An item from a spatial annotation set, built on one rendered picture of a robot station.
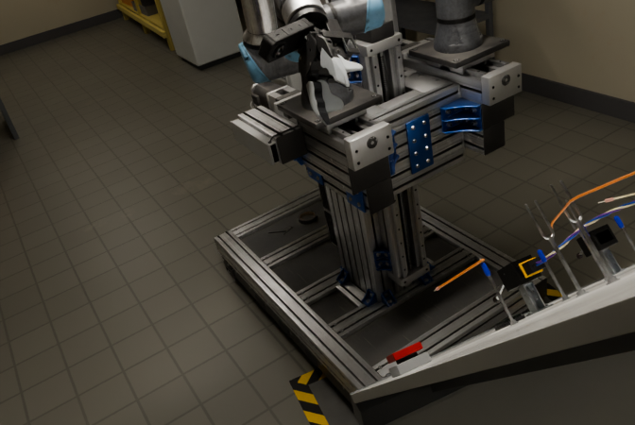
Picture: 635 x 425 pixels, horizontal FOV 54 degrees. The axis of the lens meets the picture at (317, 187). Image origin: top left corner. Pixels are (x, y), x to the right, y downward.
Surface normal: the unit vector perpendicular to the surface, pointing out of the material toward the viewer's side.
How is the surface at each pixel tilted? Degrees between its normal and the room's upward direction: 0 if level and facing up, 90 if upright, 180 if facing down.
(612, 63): 90
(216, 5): 90
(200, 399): 0
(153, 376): 0
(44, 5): 90
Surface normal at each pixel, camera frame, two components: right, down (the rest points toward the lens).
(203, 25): 0.51, 0.35
